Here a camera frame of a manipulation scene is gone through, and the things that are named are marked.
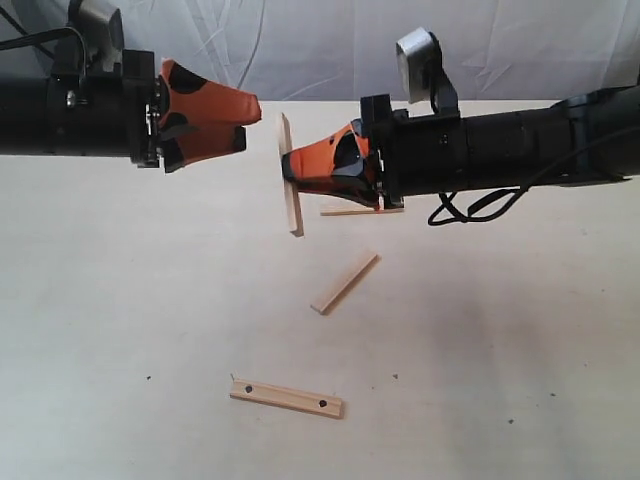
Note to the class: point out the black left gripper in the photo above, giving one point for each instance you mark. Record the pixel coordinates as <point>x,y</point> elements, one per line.
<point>114,113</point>

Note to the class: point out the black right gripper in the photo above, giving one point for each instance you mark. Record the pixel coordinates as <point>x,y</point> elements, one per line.
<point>413,155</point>

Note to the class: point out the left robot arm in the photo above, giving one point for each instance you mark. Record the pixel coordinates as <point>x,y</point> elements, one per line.
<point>158,117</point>

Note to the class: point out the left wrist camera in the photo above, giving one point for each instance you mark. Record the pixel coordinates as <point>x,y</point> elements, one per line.
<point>93,41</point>

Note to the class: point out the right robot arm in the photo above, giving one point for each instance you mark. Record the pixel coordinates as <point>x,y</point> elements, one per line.
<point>584,140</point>

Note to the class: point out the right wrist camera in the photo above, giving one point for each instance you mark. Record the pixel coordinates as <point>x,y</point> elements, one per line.
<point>420,64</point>

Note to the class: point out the white backdrop cloth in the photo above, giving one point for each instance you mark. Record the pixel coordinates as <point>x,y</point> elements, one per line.
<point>344,50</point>

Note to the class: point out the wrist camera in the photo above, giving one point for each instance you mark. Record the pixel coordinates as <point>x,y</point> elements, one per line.
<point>93,41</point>
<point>420,64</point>

